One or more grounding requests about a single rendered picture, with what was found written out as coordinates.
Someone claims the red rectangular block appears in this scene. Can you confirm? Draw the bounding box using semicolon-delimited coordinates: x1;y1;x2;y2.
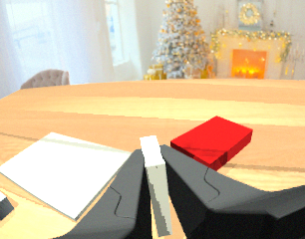
169;116;253;171

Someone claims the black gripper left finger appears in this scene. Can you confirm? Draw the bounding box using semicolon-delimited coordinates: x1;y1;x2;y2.
52;148;153;239

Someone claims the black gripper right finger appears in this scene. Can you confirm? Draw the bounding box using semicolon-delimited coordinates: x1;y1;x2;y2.
159;144;305;239

